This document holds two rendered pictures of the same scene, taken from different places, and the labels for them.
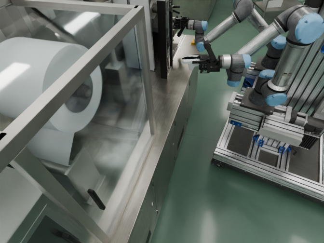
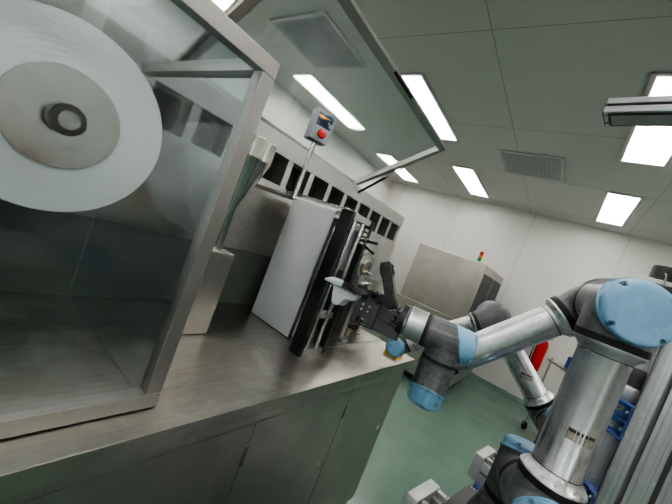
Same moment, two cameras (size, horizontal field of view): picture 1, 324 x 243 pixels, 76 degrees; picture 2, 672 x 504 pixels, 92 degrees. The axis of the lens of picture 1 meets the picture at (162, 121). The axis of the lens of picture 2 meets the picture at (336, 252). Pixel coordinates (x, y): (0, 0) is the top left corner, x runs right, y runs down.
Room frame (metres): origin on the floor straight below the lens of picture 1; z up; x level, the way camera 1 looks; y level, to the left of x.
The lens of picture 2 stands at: (0.23, -0.34, 1.34)
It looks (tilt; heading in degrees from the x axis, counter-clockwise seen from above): 3 degrees down; 15
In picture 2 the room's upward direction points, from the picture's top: 21 degrees clockwise
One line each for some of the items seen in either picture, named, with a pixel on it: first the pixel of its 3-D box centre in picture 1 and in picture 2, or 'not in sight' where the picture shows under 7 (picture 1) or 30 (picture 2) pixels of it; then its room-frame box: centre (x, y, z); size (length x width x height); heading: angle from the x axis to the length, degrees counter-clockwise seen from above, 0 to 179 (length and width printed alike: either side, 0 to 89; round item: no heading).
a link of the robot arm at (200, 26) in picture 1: (200, 26); not in sight; (1.70, -0.36, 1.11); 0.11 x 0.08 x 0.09; 70
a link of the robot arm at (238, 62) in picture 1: (238, 61); (447, 340); (0.99, -0.44, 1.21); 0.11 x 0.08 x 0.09; 85
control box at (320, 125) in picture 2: not in sight; (320, 127); (1.24, 0.14, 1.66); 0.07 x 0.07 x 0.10; 47
